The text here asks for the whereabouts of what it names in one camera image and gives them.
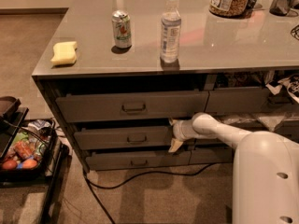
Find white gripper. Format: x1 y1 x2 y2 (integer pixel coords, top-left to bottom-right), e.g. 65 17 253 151
168 119 198 153

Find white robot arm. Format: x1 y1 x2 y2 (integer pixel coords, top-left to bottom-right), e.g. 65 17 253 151
169 113 299 224

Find grey drawer cabinet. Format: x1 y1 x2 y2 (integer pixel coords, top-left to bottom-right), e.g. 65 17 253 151
31 0 299 174

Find plastic bags in drawer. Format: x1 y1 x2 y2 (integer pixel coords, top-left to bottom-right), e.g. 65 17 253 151
217 112 299 132

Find clear water bottle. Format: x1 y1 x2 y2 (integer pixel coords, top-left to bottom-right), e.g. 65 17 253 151
160 0 181 63

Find green soda can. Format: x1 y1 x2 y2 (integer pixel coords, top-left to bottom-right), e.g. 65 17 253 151
112 10 132 49

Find black white patterned bag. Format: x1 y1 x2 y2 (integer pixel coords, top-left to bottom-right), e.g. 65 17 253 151
266 74 299 104

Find yellow sponge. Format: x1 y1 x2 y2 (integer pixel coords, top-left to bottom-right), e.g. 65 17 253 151
50 41 78 65

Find black basket of groceries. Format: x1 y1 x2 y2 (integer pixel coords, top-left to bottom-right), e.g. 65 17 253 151
0 119 57 182

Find dark glass container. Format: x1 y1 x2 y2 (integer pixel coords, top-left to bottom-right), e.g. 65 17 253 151
269 0 299 16

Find black floor cable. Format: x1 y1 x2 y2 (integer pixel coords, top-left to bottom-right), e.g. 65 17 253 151
82 161 219 224

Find black cart frame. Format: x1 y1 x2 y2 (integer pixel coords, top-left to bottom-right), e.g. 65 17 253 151
0 96 69 224

